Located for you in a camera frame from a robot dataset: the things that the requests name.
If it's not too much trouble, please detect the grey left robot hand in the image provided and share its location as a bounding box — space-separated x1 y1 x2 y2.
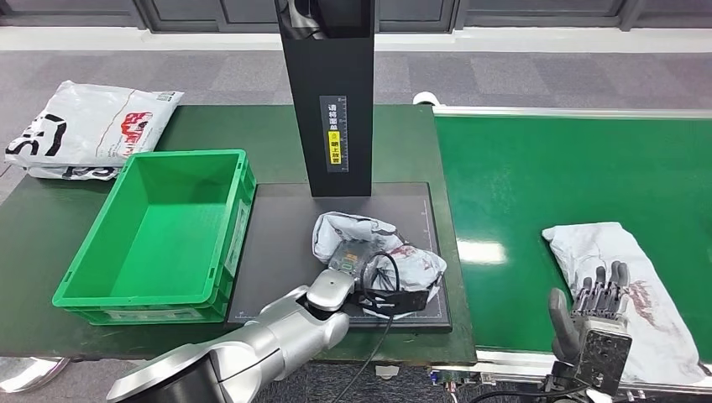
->
327 238 390 275

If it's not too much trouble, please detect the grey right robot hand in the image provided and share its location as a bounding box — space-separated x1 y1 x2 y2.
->
547 259 632 369

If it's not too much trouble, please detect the grey parcel with red print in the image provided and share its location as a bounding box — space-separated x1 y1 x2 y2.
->
542 222 709 386

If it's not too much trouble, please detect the grey parcel with round logo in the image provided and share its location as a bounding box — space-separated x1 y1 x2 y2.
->
311 212 448 304

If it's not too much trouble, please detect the black inbound scanner machine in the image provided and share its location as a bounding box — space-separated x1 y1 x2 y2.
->
227 0 453 333

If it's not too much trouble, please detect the green conveyor belt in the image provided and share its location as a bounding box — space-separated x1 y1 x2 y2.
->
431 105 712 403

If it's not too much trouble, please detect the flat white parcel underneath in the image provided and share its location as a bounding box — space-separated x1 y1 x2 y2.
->
24 165 121 181

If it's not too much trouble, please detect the white parcel with black print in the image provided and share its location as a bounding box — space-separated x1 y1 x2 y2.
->
4 81 185 168

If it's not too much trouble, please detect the black yellow label sticker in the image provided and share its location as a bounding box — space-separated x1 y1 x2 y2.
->
319 95 349 174

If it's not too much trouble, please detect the green plastic crate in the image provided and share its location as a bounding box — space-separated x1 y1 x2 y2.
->
52 149 258 327

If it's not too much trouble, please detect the dark green table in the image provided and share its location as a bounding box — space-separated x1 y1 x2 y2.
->
0 104 478 365

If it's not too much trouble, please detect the chrome round base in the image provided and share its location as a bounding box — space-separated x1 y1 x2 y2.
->
0 357 71 394

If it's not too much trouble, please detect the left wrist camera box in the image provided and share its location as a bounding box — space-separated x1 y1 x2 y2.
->
361 286 429 319

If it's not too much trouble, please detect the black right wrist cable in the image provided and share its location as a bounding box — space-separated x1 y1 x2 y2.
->
467 384 591 403

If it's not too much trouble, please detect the white cable under conveyor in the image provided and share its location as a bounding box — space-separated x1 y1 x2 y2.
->
431 369 463 403

